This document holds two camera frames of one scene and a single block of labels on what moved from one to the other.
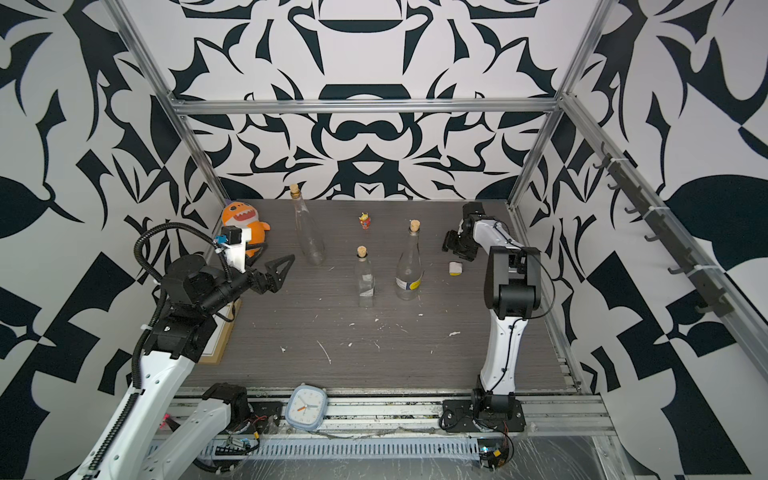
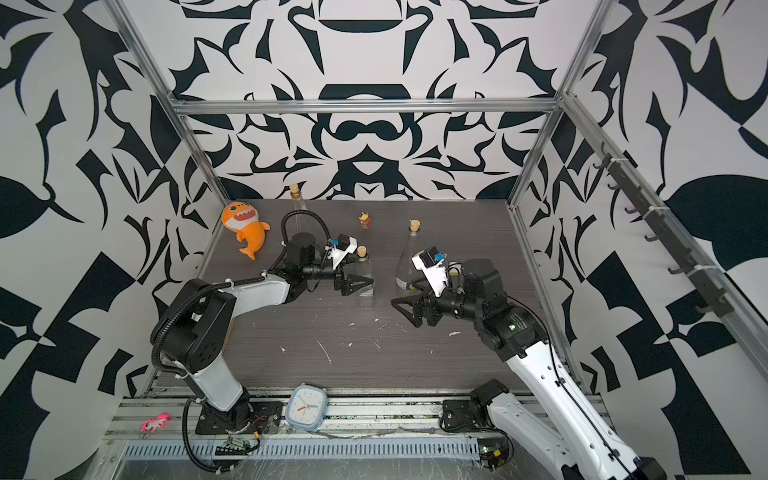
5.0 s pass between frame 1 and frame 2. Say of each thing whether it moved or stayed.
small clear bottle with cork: stayed
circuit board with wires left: stayed
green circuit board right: stayed
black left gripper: moved
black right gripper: moved
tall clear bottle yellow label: stayed
